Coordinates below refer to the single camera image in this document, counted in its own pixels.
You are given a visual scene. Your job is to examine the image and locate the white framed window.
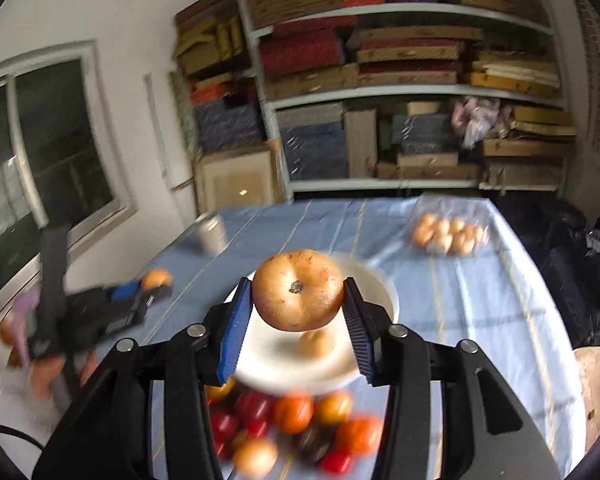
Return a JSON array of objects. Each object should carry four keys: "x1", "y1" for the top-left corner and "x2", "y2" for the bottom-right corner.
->
[{"x1": 0, "y1": 40, "x2": 131, "y2": 316}]

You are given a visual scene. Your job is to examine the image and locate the white metal shelving unit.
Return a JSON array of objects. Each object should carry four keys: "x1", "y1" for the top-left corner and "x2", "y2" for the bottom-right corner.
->
[{"x1": 235, "y1": 0, "x2": 571, "y2": 206}]

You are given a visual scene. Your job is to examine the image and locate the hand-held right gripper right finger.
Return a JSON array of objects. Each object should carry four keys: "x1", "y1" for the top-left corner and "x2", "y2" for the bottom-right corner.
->
[{"x1": 342, "y1": 276, "x2": 566, "y2": 480}]

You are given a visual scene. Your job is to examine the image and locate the smooth yellow-orange citrus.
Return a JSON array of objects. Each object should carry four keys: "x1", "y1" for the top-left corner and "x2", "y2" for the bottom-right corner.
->
[{"x1": 314, "y1": 390, "x2": 355, "y2": 426}]

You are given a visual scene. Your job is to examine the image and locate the stacks of tan flat boxes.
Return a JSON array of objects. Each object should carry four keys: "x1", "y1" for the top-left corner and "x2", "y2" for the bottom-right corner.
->
[{"x1": 245, "y1": 0, "x2": 578, "y2": 191}]

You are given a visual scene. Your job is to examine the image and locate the blue patterned box stack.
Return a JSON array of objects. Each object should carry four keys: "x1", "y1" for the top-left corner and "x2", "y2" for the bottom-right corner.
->
[
  {"x1": 277, "y1": 122, "x2": 348, "y2": 181},
  {"x1": 391, "y1": 112, "x2": 461, "y2": 156},
  {"x1": 195, "y1": 95, "x2": 266, "y2": 153}
]

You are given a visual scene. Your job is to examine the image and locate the cardboard box on floor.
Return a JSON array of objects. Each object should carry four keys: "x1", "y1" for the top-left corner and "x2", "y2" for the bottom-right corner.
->
[{"x1": 194, "y1": 142, "x2": 287, "y2": 213}]

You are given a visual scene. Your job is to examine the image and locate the black jacket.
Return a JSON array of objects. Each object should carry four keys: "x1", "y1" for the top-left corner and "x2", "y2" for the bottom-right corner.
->
[{"x1": 540, "y1": 200, "x2": 600, "y2": 346}]

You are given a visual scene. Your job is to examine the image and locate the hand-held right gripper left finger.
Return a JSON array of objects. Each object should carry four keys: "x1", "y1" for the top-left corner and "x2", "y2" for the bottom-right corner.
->
[{"x1": 32, "y1": 276, "x2": 255, "y2": 480}]

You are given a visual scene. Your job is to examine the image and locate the brown patterned curtain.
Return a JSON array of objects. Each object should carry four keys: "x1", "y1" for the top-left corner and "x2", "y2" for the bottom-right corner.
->
[{"x1": 570, "y1": 0, "x2": 600, "y2": 151}]

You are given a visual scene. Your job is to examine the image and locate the small yellow-orange citrus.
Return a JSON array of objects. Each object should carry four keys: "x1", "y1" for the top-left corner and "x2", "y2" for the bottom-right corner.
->
[{"x1": 205, "y1": 377, "x2": 238, "y2": 403}]

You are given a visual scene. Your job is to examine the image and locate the pile of tan cardboard boxes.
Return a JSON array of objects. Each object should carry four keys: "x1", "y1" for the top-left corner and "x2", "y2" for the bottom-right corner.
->
[{"x1": 172, "y1": 0, "x2": 246, "y2": 78}]

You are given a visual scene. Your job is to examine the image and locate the silver drink can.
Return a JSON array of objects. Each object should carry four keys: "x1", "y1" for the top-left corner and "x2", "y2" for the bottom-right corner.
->
[{"x1": 196, "y1": 212, "x2": 227, "y2": 256}]

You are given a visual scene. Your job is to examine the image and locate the large red patterned box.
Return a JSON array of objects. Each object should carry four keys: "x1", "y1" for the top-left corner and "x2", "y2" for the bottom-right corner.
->
[{"x1": 258, "y1": 32, "x2": 343, "y2": 78}]

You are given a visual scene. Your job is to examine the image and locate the dark wrinkled passion fruit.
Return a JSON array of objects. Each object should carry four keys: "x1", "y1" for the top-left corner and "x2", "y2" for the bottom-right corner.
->
[{"x1": 294, "y1": 427, "x2": 333, "y2": 463}]

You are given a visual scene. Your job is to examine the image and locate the white wall conduit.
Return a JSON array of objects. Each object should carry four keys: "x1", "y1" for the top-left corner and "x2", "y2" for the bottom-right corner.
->
[{"x1": 142, "y1": 72, "x2": 191, "y2": 191}]

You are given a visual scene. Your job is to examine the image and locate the orange patterned boxes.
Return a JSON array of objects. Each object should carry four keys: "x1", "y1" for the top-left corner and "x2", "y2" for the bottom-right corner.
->
[{"x1": 190, "y1": 77, "x2": 256, "y2": 106}]

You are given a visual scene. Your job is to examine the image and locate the blue checked tablecloth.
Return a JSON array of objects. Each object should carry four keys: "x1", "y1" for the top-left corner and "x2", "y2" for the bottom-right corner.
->
[{"x1": 0, "y1": 197, "x2": 588, "y2": 480}]

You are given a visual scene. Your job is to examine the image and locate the white oval bowl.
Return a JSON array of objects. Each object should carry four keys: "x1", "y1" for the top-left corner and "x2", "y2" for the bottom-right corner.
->
[{"x1": 230, "y1": 255, "x2": 398, "y2": 393}]

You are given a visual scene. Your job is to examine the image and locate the large orange mandarin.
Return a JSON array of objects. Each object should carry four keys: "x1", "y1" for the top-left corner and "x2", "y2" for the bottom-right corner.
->
[{"x1": 336, "y1": 415, "x2": 385, "y2": 456}]

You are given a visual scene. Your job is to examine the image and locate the dark red plum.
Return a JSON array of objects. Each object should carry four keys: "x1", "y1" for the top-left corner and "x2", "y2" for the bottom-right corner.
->
[{"x1": 236, "y1": 390, "x2": 276, "y2": 423}]

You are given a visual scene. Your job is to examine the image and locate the grey wooden upright box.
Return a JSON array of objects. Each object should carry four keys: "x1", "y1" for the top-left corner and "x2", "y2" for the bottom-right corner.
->
[{"x1": 344, "y1": 108, "x2": 379, "y2": 178}]

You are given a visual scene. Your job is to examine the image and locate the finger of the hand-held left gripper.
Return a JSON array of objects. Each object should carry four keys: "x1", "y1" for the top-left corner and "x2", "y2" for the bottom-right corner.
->
[{"x1": 102, "y1": 281, "x2": 175, "y2": 312}]

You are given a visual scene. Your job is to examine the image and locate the pink plastic bag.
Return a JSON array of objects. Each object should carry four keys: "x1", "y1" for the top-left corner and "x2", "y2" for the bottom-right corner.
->
[{"x1": 10, "y1": 292, "x2": 43, "y2": 361}]

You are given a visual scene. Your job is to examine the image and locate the pink crumpled cloth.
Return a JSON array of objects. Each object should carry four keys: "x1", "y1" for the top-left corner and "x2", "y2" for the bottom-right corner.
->
[{"x1": 450, "y1": 96, "x2": 511, "y2": 150}]

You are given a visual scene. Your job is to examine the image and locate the large red plum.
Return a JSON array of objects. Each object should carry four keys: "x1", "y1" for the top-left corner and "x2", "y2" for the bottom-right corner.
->
[{"x1": 209, "y1": 407, "x2": 240, "y2": 443}]

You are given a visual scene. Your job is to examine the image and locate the clear plastic clamshell box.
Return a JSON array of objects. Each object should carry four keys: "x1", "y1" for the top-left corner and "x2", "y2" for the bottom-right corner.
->
[{"x1": 407, "y1": 195, "x2": 491, "y2": 258}]

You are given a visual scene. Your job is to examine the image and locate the green marbled panel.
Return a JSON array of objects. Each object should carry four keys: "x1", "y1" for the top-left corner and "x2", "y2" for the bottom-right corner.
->
[{"x1": 169, "y1": 70, "x2": 201, "y2": 161}]

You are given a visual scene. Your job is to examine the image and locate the person's left hand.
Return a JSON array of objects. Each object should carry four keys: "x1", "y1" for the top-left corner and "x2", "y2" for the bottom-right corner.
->
[{"x1": 30, "y1": 352, "x2": 99, "y2": 401}]

